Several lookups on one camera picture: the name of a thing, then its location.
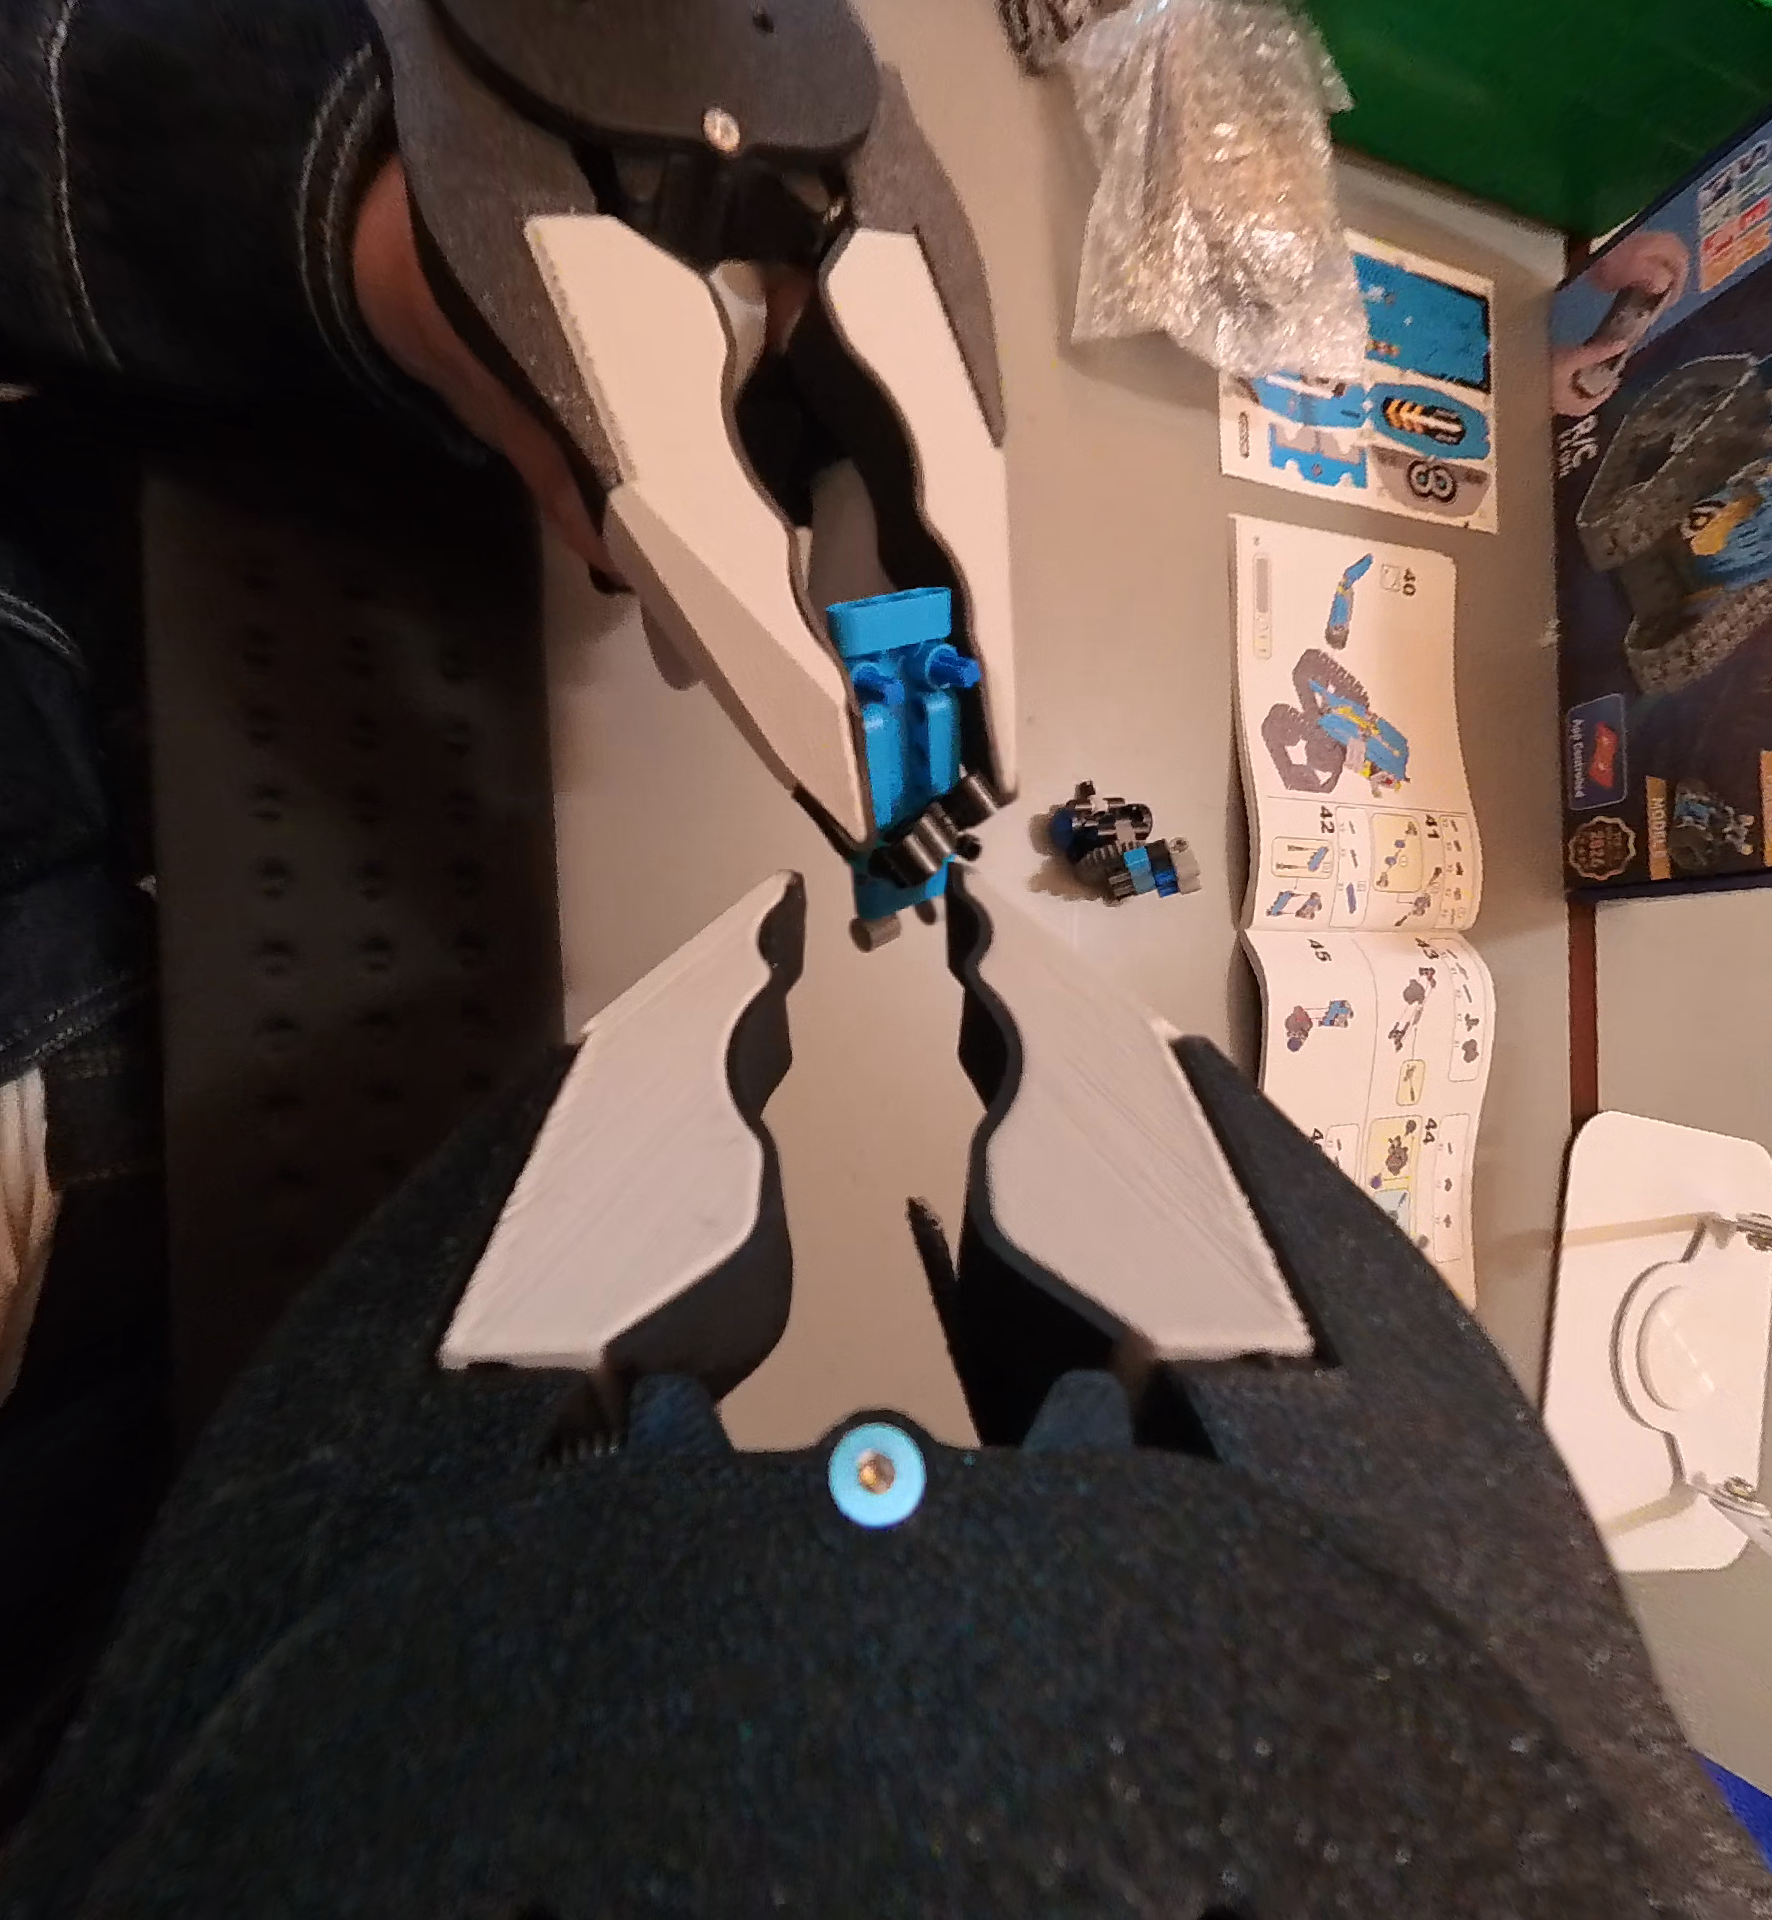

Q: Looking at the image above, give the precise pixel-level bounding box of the clear bag of parts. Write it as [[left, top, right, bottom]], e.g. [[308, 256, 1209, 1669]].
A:
[[1057, 0, 1353, 384]]

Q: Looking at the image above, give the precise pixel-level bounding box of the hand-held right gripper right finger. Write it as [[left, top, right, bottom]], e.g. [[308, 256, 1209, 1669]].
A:
[[945, 866, 1314, 1445]]

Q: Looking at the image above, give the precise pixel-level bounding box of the white folding stand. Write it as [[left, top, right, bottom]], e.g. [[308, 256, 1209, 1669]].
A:
[[1543, 1109, 1772, 1621]]

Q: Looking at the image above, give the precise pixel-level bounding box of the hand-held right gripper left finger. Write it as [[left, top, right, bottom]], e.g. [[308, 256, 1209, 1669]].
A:
[[436, 872, 810, 1413]]

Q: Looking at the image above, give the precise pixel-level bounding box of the small black blue gear assembly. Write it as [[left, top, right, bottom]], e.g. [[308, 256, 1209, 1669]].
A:
[[1043, 780, 1206, 905]]

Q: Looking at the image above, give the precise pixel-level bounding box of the black track link chain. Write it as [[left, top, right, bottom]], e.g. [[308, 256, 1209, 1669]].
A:
[[998, 0, 1112, 77]]

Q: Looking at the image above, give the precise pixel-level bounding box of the instruction booklet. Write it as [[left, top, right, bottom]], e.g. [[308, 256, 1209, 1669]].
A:
[[1228, 511, 1501, 1308]]

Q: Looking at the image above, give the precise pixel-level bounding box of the green plastic bin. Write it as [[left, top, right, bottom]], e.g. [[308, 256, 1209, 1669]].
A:
[[1299, 0, 1772, 243]]

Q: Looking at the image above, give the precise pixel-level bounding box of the grey desk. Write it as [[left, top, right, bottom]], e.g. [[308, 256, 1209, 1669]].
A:
[[540, 0, 1772, 1817]]

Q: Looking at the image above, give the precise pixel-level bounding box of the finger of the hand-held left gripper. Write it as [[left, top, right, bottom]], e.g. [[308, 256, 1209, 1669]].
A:
[[818, 225, 1019, 804], [522, 213, 884, 857]]

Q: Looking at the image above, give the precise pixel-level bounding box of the blue beam brick assembly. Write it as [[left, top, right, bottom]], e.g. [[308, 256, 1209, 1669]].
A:
[[823, 587, 984, 923]]

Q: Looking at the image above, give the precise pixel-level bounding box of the robot kit box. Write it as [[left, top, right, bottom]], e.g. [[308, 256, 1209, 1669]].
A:
[[1545, 58, 1772, 902]]

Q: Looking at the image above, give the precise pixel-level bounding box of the blue plastic bin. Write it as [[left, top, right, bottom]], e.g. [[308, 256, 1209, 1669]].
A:
[[1702, 1755, 1772, 1920]]

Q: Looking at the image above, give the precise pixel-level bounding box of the blue sticker sheet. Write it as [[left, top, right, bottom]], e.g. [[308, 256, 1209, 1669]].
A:
[[1219, 229, 1501, 534]]

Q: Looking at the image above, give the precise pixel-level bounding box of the person's left hand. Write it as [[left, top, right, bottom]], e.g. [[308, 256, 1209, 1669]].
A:
[[361, 161, 631, 594]]

